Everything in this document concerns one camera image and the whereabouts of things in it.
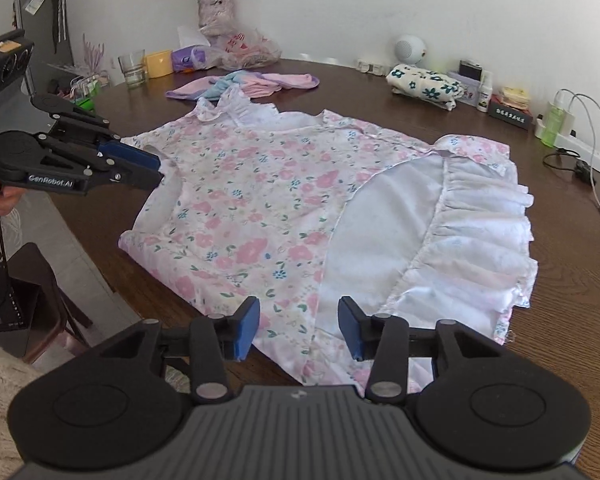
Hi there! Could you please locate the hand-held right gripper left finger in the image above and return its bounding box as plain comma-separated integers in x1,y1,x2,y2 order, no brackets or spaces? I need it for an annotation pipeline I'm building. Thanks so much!
97,296,261,405

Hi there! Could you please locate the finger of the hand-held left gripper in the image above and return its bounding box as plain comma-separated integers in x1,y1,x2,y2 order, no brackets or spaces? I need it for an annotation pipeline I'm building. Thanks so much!
30,94,161,171
37,132,164,192

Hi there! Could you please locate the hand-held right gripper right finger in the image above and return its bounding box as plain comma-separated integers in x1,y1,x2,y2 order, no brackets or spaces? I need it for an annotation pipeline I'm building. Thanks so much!
338,296,501,405

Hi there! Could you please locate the pink floral white dress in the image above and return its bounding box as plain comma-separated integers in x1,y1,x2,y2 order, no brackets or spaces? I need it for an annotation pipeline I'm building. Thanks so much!
119,85,540,397

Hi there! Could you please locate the person's left hand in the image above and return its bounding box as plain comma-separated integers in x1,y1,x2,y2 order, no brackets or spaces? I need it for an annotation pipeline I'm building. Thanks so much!
0,157,27,218

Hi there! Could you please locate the clear drinking glass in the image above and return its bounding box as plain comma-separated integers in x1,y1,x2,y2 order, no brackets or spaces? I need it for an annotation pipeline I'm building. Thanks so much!
118,50,149,89

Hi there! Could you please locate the yellow cup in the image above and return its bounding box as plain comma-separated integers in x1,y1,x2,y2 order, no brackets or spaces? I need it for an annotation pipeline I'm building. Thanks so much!
145,50,174,79

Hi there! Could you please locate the purple dried grass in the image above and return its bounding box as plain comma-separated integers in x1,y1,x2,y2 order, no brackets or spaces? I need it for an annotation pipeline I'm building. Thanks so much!
82,34,106,73

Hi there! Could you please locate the purple tissue pack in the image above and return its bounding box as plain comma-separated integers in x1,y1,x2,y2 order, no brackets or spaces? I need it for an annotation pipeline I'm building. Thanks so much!
171,45,216,73

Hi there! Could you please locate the white paper sheet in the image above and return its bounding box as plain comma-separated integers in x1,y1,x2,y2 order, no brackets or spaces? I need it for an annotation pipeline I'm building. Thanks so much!
176,25,211,50

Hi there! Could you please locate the dark wooden chair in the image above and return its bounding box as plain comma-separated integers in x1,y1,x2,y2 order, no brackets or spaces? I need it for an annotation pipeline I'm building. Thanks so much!
0,242,94,362

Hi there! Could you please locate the grey refrigerator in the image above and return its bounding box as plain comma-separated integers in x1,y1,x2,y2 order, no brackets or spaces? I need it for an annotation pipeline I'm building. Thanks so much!
14,0,76,68

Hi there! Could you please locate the clear plastic bag red print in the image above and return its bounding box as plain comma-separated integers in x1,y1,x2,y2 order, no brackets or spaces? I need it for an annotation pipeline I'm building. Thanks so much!
215,27,282,71

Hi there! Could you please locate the purple patterned vase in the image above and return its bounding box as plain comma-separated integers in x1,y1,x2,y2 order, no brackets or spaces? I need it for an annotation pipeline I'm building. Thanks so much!
197,0,239,37

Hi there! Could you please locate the pink and blue garment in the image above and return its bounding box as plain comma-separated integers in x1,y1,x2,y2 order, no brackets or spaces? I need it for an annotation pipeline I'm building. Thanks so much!
165,71,321,102

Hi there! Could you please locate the beige knit cloth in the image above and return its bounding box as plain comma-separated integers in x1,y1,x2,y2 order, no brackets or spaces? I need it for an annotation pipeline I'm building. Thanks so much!
0,334,43,413

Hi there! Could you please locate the folded white blue-flower cloth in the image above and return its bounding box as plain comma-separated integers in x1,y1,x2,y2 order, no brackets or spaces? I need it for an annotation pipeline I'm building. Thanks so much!
385,63,473,111

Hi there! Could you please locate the dark tissue box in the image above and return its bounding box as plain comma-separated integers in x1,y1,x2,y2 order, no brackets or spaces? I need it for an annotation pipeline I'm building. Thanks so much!
488,97,535,132

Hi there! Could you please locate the light purple box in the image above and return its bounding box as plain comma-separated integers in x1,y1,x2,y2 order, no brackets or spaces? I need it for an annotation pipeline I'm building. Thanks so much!
447,71,486,106

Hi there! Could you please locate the white spray bottle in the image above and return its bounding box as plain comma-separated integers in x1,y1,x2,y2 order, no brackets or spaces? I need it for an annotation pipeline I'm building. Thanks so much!
476,71,494,112

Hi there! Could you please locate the yellow flat box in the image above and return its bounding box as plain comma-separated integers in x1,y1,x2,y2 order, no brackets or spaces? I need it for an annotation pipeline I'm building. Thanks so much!
497,86,530,110

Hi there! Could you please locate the round white speaker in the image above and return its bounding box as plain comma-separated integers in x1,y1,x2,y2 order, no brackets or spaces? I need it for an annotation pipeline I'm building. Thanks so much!
394,34,428,66

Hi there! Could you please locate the green liquid bottle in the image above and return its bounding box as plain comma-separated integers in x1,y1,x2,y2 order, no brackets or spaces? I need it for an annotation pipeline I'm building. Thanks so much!
540,89,571,148

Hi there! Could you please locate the white charger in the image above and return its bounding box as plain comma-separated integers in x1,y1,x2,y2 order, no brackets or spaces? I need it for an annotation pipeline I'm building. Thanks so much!
545,97,579,136

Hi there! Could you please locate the white cable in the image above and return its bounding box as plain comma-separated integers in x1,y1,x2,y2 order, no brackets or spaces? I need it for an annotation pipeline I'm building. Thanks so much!
562,89,600,237

